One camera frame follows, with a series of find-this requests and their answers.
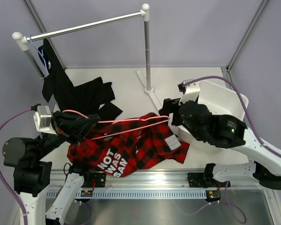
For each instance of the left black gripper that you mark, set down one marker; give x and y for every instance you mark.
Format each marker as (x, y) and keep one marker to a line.
(71, 127)

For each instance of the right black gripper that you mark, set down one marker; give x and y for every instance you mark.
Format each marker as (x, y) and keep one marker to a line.
(169, 106)

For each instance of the pink clothes hanger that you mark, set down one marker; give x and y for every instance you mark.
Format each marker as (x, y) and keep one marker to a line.
(137, 124)

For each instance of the red black plaid shirt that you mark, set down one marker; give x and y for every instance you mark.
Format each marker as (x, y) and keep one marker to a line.
(124, 154)

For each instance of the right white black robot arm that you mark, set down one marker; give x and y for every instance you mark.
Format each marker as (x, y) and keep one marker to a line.
(226, 132)

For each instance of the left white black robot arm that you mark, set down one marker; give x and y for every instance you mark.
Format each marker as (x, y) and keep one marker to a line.
(32, 176)

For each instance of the blue clothes hanger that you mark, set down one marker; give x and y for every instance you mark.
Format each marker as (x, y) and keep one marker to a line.
(41, 54)

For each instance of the white plastic basket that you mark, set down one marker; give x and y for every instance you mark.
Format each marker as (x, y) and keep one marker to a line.
(219, 101)

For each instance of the silver white clothes rack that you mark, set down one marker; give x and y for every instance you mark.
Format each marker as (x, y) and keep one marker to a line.
(144, 12)

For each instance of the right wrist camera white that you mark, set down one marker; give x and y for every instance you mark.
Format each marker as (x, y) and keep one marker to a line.
(190, 92)

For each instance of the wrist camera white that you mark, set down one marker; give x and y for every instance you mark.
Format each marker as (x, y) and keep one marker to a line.
(190, 92)
(43, 120)

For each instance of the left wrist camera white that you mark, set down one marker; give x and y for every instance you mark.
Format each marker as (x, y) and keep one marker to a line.
(43, 120)

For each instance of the aluminium mounting rail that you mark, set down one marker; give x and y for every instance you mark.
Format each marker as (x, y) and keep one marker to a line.
(145, 179)

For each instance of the slotted cable duct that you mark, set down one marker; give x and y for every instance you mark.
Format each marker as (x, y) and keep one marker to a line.
(141, 194)

